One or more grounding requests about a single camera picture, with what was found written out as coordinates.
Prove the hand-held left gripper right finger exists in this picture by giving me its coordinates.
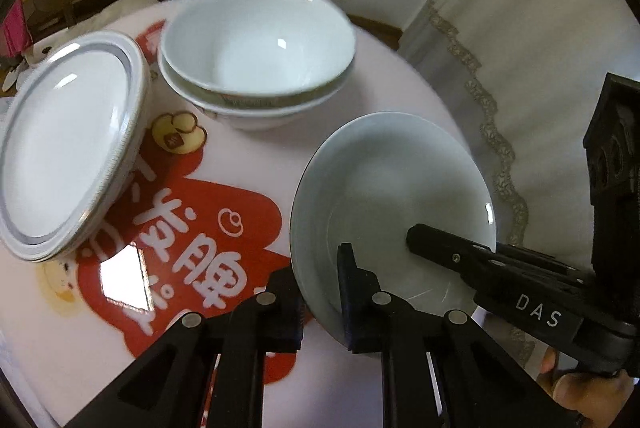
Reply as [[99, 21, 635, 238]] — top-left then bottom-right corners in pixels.
[[336, 242, 561, 428]]

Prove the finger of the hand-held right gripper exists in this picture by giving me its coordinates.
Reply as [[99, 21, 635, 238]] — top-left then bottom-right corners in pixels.
[[406, 223, 592, 350]]

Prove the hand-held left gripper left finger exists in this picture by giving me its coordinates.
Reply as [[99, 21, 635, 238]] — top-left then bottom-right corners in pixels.
[[65, 267, 306, 428]]

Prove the shallow white bowl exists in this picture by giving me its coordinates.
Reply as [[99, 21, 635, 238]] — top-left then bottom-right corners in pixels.
[[289, 112, 497, 349]]

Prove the person's right hand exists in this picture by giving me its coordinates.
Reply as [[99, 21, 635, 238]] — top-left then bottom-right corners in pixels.
[[540, 347, 638, 428]]

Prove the round table with printed cover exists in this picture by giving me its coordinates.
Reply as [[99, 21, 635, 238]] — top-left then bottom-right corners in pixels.
[[0, 0, 501, 428]]

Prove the white curtain with lace trim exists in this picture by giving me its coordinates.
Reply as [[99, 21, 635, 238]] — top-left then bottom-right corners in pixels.
[[400, 0, 640, 389]]

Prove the white plastic appliance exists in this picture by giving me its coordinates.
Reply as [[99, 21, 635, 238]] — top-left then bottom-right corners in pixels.
[[0, 40, 56, 99]]

